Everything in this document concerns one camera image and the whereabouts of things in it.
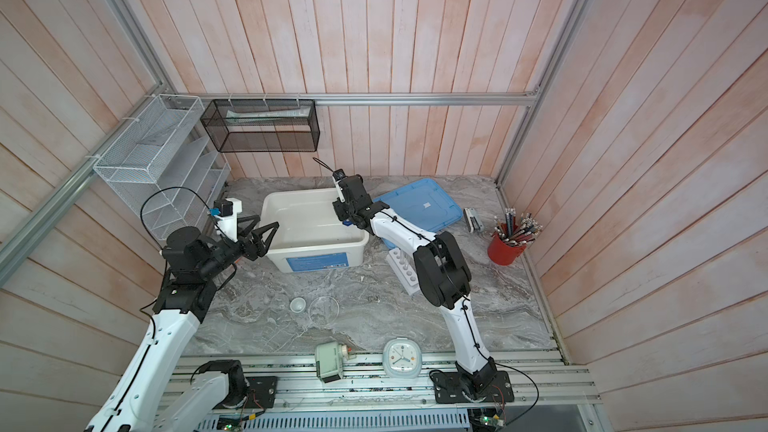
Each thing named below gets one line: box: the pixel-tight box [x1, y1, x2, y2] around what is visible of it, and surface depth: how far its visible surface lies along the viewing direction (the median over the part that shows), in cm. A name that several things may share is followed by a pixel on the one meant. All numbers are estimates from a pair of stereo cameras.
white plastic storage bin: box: [253, 187, 370, 273], surface depth 95 cm
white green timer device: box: [316, 341, 349, 384], surface depth 76 cm
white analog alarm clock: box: [382, 337, 423, 379], surface depth 78 cm
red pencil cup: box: [488, 208, 543, 266], surface depth 92 cm
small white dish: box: [289, 297, 307, 313], surface depth 87 cm
